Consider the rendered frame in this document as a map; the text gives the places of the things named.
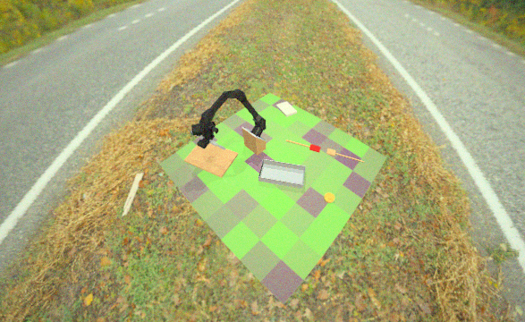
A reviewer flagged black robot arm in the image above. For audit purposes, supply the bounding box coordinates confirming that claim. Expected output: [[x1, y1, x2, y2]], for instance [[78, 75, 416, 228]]
[[191, 89, 267, 138]]

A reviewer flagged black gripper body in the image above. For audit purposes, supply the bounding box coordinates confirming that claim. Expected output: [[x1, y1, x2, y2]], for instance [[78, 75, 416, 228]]
[[197, 127, 219, 148]]

